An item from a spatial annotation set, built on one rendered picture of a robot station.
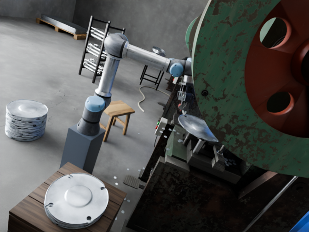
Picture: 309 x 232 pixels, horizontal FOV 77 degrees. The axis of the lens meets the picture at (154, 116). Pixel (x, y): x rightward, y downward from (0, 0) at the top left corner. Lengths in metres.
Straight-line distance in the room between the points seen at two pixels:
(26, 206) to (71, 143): 0.49
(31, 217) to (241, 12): 1.10
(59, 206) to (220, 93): 0.84
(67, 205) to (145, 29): 7.24
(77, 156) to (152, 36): 6.75
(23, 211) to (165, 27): 7.26
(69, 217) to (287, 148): 0.92
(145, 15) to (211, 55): 7.26
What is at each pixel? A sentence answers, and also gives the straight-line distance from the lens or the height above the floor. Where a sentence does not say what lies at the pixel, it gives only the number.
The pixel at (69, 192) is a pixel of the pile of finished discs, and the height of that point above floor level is 0.39.
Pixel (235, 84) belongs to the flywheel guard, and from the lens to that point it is 0.69.
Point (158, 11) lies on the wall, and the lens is 7.82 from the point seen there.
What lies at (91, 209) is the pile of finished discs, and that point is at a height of 0.39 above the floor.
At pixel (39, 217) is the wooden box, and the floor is 0.35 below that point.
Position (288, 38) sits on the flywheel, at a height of 1.35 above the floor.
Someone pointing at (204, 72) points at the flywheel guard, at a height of 1.16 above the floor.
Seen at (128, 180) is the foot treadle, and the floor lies 0.16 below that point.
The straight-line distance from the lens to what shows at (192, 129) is 1.19.
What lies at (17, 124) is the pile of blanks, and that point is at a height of 0.16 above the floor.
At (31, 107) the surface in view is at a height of 0.24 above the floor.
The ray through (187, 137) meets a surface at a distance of 1.23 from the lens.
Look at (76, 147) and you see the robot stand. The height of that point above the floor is 0.34.
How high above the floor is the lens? 1.24
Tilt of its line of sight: 24 degrees down
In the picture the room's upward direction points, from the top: 24 degrees clockwise
